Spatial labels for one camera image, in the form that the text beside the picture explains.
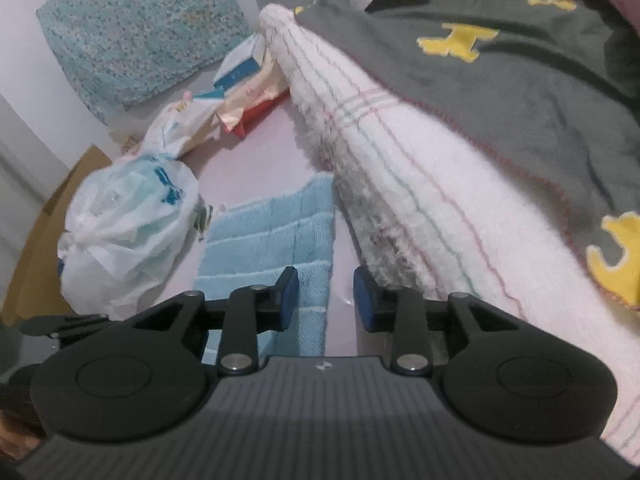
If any blue and white box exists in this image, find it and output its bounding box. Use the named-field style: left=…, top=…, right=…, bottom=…
left=212, top=32, right=268, bottom=92

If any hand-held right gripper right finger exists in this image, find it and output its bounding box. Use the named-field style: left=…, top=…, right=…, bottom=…
left=353, top=266, right=521, bottom=377

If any large white plastic bag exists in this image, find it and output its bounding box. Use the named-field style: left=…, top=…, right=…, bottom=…
left=57, top=154, right=201, bottom=321

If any blue towel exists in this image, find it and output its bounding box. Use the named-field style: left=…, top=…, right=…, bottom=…
left=192, top=172, right=336, bottom=361

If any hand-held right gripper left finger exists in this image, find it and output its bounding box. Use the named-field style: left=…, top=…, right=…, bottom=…
left=127, top=266, right=300, bottom=377

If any pink tissue pack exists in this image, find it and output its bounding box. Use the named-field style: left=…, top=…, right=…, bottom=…
left=215, top=55, right=291, bottom=133

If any grey blanket with yellow shapes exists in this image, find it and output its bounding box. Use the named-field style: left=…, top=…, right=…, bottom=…
left=295, top=0, right=640, bottom=311

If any pink bed sheet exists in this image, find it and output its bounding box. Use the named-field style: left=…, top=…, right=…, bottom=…
left=177, top=85, right=366, bottom=361

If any floral wall cloth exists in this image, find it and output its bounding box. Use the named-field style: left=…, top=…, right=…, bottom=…
left=36, top=0, right=246, bottom=123

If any white tissue pack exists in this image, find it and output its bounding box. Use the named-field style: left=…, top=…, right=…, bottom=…
left=142, top=97, right=223, bottom=158

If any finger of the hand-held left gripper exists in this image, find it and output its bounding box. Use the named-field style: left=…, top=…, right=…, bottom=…
left=20, top=312, right=113, bottom=348

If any cardboard box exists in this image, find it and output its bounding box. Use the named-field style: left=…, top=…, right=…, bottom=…
left=0, top=145, right=113, bottom=326

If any red packet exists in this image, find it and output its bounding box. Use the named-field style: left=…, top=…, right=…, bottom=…
left=232, top=95, right=291, bottom=138

